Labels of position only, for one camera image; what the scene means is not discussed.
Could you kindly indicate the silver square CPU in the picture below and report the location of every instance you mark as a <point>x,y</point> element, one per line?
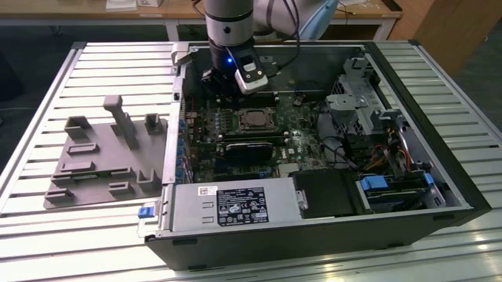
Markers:
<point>256,119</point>

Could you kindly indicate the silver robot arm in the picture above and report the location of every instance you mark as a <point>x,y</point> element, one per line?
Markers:
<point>229,17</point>

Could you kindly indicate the CPU socket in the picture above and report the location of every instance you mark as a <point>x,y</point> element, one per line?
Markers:
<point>256,129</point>

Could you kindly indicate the round coin battery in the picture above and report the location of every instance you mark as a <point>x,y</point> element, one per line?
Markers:
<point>298,100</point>

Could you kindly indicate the white box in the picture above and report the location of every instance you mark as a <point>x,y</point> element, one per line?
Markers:
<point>122,5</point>
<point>150,3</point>

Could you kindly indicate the pale blue teach pendant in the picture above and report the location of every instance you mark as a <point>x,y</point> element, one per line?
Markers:
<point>320,17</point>

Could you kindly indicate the black graphics card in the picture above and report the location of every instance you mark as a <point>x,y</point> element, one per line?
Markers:
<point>248,152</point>

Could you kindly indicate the green motherboard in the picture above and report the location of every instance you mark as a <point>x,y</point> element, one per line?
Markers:
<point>302,141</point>

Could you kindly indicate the grey metal drive cage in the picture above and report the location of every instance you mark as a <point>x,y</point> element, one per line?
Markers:
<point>345,102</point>

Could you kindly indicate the small silver chipset heatsink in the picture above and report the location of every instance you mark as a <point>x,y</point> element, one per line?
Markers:
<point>289,169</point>

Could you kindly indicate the wooden desk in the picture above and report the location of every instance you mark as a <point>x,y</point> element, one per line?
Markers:
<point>60,13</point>

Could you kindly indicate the grey plastic parts rack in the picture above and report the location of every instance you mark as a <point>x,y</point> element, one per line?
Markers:
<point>98,152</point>

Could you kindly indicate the silver power supply unit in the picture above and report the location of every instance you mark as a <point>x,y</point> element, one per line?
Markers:
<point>197,211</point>

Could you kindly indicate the black plastic shroud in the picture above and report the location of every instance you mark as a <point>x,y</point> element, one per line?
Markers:
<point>325,194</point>

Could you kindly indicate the blue plastic case latch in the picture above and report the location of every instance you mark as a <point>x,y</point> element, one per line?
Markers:
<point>146,212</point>

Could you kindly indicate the hard disk in blue carrier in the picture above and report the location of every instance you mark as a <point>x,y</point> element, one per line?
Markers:
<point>373,183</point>

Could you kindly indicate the wooden cabinet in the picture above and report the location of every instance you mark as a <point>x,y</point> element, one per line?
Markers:
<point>451,29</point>

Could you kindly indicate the black open PC case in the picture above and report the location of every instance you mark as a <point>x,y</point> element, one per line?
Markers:
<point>353,243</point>

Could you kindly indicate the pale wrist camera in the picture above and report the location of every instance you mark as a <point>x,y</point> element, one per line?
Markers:
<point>252,75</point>

